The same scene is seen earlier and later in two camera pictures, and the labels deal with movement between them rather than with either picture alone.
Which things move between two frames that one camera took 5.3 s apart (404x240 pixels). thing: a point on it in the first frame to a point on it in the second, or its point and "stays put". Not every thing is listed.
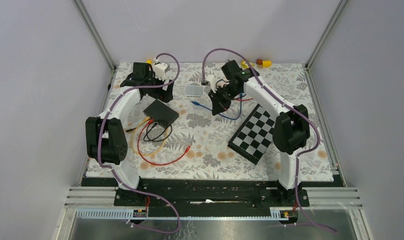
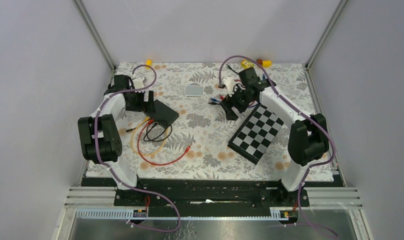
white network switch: [192, 90] stays put
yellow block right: [266, 63] stays put
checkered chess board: [254, 136] stays put
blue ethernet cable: [197, 104] to [214, 99]
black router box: [161, 114] stays put
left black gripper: [162, 94] to [147, 106]
